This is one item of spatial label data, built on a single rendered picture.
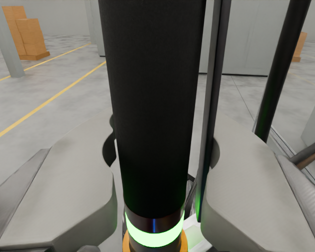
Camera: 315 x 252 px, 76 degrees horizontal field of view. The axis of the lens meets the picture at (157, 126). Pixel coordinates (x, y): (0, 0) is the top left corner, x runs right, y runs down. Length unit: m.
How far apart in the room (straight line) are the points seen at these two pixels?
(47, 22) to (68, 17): 1.42
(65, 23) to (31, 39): 6.10
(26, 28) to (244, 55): 6.72
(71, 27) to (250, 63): 10.83
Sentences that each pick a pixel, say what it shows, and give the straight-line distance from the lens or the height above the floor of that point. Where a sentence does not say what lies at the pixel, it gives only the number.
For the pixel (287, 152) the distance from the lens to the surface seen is 1.35.
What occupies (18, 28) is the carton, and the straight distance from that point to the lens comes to 8.56.
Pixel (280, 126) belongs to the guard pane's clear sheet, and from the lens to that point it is 1.45.
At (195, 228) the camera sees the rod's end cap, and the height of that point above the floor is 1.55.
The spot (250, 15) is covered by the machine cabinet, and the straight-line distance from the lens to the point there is 5.77.
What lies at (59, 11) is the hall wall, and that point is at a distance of 14.35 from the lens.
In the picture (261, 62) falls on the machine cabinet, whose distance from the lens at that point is 6.06.
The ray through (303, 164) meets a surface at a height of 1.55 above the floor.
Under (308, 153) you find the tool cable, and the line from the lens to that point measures 0.30.
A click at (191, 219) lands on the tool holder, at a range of 0.20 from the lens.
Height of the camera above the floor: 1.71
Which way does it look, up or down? 32 degrees down
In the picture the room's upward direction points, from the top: straight up
